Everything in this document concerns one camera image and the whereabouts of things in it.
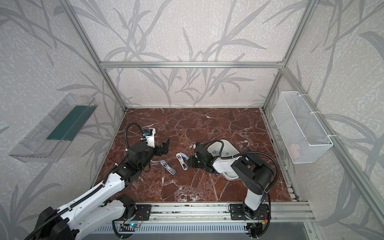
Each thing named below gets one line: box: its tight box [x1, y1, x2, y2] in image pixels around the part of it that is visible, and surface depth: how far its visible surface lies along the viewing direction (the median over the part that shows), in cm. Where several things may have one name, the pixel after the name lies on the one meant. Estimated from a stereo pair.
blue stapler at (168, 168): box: [160, 159, 177, 175], surface depth 90 cm
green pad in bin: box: [46, 104, 98, 142], surface depth 69 cm
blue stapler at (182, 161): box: [176, 152, 189, 171], surface depth 93 cm
